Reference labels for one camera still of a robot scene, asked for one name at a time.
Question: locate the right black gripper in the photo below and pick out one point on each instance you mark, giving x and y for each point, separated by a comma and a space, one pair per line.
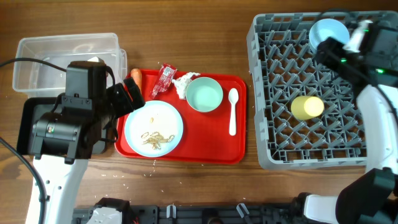
325, 50

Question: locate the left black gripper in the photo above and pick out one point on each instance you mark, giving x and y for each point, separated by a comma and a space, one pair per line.
125, 106

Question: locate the light blue bowl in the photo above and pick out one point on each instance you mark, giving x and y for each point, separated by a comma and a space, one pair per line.
326, 28

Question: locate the yellow plastic cup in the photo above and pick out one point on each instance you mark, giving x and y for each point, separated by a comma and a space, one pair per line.
307, 107

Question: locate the mint green bowl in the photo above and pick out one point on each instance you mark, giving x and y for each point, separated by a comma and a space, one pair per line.
204, 94

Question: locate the white plastic spoon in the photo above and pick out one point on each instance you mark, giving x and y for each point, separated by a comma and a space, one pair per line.
233, 98

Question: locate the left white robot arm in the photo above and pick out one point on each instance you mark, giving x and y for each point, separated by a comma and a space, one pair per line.
63, 139

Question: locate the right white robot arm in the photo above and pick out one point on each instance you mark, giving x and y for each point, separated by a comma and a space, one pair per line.
367, 62

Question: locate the grey dishwasher rack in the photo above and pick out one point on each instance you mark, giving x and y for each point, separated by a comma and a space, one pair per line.
283, 67

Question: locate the orange carrot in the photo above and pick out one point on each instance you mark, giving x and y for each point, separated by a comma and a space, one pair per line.
136, 75

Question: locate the light blue plate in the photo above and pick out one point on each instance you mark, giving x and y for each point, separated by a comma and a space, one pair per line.
137, 119

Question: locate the red snack wrapper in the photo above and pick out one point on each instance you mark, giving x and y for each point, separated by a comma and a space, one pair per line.
165, 77

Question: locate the food scraps on plate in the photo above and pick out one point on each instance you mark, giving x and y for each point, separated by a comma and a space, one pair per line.
157, 132

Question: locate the crumpled white napkin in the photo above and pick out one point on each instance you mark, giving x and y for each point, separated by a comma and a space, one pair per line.
181, 84

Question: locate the red serving tray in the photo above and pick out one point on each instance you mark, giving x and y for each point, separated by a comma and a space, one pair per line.
206, 136

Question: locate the black plastic tray bin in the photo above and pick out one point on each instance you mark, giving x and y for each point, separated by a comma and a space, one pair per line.
33, 110

